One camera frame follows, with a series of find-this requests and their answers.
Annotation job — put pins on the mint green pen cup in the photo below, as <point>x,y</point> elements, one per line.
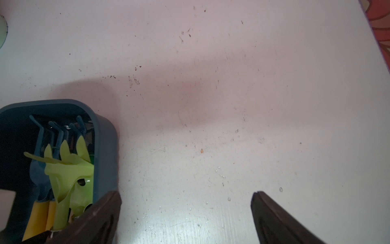
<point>3,30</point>

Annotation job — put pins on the blue rake yellow handle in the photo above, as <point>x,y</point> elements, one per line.
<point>70,133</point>
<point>44,194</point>

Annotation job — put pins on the lime rake wooden handle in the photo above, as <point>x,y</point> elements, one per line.
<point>71,179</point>

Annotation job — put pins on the teal plastic storage box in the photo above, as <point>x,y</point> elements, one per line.
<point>19,135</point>

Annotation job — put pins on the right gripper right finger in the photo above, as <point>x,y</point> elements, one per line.
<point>274,225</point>

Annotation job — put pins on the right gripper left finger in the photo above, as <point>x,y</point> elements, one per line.
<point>97,225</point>

